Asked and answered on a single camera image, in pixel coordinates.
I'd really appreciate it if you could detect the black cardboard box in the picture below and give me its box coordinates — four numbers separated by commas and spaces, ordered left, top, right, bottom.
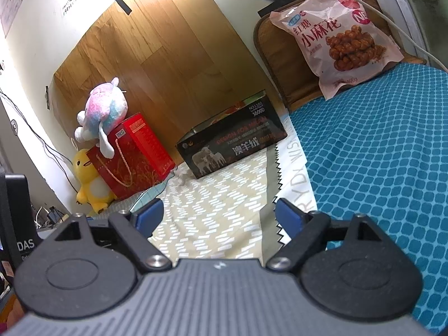
176, 90, 288, 179

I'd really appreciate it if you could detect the thin black wall cable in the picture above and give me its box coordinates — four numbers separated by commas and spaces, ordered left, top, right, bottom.
0, 87, 82, 183

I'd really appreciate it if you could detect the yellow duck plush toy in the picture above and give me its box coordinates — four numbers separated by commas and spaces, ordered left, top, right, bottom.
72, 148, 118, 214

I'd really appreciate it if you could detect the wooden board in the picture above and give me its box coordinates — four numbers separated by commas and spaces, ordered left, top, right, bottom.
51, 0, 292, 183

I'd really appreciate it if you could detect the teal patterned blanket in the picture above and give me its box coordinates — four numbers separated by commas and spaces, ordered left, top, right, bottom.
276, 61, 448, 336

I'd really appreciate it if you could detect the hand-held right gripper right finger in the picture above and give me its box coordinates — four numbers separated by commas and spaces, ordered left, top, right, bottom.
266, 198, 386, 274

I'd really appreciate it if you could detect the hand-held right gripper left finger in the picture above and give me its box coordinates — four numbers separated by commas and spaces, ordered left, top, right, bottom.
54, 199, 173, 274

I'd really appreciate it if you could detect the pink snack bag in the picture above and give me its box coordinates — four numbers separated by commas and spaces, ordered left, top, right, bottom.
269, 0, 405, 101

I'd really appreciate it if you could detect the red gift bag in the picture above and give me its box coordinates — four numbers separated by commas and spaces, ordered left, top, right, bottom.
87, 112, 176, 201

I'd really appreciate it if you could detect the wall paper sheet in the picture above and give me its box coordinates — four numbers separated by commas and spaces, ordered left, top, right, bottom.
0, 0, 40, 39

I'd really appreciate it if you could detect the pastel plush toy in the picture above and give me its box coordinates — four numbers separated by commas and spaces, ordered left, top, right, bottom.
74, 77, 129, 160

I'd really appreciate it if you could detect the brown seat cushion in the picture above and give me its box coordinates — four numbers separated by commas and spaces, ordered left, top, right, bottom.
253, 0, 428, 113

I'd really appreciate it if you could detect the white cable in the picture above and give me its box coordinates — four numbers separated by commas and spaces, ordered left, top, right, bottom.
304, 0, 448, 71

